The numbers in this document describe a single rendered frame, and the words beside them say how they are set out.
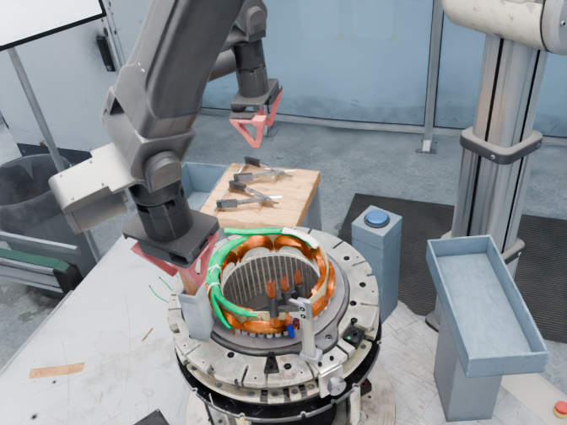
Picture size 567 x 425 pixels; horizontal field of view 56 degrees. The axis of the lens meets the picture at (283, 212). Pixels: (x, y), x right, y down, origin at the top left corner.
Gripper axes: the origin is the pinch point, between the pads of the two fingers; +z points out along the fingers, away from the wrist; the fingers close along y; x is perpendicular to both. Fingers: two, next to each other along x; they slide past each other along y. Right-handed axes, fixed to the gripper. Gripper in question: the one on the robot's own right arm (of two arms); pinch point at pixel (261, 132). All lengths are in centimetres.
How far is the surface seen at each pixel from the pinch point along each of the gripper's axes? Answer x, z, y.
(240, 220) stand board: -0.7, 9.7, 15.8
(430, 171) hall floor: 24, 122, -162
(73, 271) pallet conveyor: -58, 41, 8
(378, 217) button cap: 24.1, 12.6, 7.8
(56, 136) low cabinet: -194, 96, -137
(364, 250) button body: 21.8, 19.0, 10.5
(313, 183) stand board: 10.0, 10.4, 1.7
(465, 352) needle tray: 41, 11, 37
